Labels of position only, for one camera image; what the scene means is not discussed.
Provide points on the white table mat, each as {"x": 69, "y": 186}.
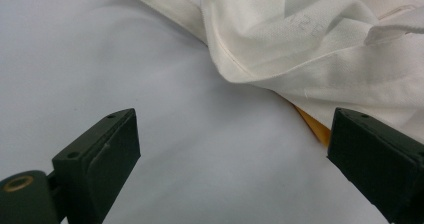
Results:
{"x": 166, "y": 100}

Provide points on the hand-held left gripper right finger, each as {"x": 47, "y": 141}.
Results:
{"x": 376, "y": 160}

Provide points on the white printed tote bag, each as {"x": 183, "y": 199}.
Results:
{"x": 300, "y": 40}

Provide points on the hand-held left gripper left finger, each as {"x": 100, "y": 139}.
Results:
{"x": 100, "y": 164}

